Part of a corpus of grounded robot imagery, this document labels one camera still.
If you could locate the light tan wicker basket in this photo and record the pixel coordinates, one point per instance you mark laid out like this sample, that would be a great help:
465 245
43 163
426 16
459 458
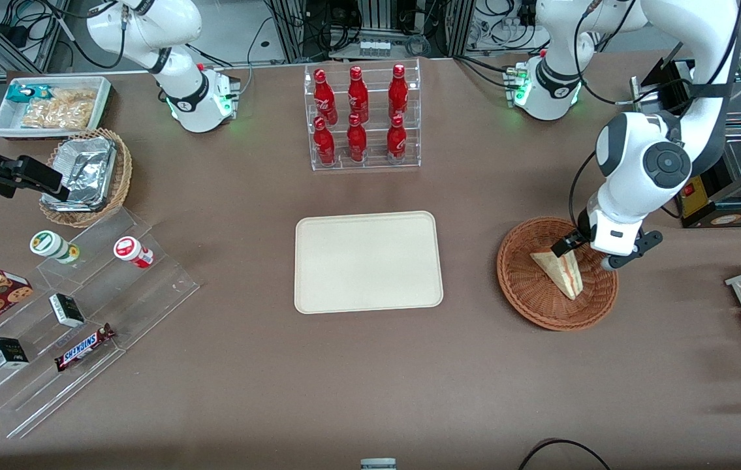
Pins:
123 176

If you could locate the white rectangular plastic bin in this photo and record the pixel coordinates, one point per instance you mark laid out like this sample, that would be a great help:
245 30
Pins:
4 117

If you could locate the teal snack packet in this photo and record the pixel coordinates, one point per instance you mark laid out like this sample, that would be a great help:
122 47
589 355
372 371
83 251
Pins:
23 93

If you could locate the round brown wicker basket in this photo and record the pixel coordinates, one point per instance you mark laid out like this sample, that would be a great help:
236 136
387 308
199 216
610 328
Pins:
540 300

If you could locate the silver foil container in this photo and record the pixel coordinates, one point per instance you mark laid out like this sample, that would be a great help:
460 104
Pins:
86 170

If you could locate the aluminium profile frame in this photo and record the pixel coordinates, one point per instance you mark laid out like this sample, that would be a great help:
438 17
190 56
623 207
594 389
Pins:
380 13

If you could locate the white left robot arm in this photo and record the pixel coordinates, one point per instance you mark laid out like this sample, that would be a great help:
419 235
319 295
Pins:
638 150

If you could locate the black food warmer machine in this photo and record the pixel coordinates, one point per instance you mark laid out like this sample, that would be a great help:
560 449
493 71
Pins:
696 202

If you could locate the red cola bottle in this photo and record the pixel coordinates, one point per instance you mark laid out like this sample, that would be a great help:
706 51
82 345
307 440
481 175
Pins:
396 142
398 93
358 96
324 145
325 98
357 142

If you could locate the small grey device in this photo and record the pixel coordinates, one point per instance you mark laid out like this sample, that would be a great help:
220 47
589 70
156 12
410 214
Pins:
378 465

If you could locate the green lidded white cup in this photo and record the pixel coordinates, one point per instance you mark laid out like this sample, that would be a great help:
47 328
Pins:
47 243

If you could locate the clear acrylic bottle rack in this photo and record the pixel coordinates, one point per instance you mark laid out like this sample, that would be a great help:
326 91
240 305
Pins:
373 130

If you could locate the clear bag of chips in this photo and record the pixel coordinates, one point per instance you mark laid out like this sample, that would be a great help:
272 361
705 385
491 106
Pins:
76 95
57 116

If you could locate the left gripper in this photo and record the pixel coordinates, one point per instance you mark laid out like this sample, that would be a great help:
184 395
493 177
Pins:
568 243

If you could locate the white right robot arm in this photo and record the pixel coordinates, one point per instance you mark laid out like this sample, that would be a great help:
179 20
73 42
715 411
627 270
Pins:
181 98

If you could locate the beige plastic tray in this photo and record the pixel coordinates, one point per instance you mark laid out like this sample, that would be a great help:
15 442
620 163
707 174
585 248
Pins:
368 262

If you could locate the Snickers chocolate bar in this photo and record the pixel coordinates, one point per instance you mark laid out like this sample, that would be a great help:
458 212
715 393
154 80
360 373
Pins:
83 348

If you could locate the red lidded white cup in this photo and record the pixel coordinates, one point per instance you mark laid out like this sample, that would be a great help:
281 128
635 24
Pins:
128 249

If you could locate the black power adapter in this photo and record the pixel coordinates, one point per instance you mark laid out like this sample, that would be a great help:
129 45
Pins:
14 31

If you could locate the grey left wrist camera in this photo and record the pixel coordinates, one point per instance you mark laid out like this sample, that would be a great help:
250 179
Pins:
634 250

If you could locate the white power strip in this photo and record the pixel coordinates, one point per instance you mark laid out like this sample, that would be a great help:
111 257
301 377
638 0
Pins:
373 47
514 26

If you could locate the clear acrylic stepped shelf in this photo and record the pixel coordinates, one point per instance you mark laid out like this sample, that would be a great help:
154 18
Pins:
141 300

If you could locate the small black carton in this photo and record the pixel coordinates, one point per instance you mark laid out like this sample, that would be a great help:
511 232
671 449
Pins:
8 352
66 310

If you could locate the triangular sandwich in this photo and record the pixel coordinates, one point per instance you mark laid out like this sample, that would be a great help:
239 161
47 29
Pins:
563 274

